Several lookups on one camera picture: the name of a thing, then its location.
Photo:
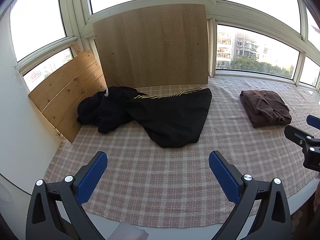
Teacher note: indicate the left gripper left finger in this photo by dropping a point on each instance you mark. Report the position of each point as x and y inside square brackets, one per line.
[44, 220]

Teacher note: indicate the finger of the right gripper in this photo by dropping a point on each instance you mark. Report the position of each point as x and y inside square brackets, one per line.
[300, 137]
[313, 121]

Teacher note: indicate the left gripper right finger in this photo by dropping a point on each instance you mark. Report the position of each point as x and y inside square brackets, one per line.
[272, 220]

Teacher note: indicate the black sport shirt yellow print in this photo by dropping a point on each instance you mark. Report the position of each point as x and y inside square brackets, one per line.
[172, 121]

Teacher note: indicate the folded brown garment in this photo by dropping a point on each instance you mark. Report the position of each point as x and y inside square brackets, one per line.
[265, 108]

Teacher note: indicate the pink plaid table cloth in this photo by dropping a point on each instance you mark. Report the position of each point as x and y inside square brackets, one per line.
[147, 185]

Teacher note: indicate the pine plank panel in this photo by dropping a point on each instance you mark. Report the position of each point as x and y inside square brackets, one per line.
[57, 97]

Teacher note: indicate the dark navy garment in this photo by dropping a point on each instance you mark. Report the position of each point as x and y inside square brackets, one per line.
[108, 109]

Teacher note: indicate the large light plywood board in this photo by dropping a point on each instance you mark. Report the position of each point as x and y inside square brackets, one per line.
[154, 46]

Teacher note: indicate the white window frame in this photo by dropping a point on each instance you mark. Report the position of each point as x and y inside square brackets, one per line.
[276, 40]

